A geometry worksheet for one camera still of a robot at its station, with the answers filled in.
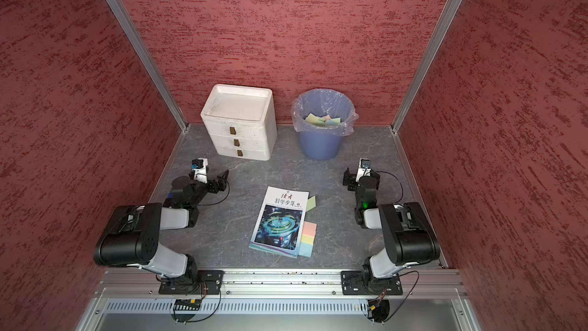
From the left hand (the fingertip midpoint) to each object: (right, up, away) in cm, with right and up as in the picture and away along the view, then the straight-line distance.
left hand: (218, 172), depth 92 cm
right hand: (+59, 0, +2) cm, 59 cm away
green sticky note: (+39, -12, -4) cm, 41 cm away
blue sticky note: (+36, -27, -11) cm, 47 cm away
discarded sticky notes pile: (+45, +23, +12) cm, 52 cm away
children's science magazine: (+27, -20, -6) cm, 34 cm away
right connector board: (+59, -41, -22) cm, 75 cm away
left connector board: (-3, -41, -20) cm, 45 cm away
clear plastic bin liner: (+45, +31, +8) cm, 55 cm away
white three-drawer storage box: (+11, +21, -3) cm, 24 cm away
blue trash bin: (+44, +10, +9) cm, 46 cm away
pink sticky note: (+38, -21, -7) cm, 44 cm away
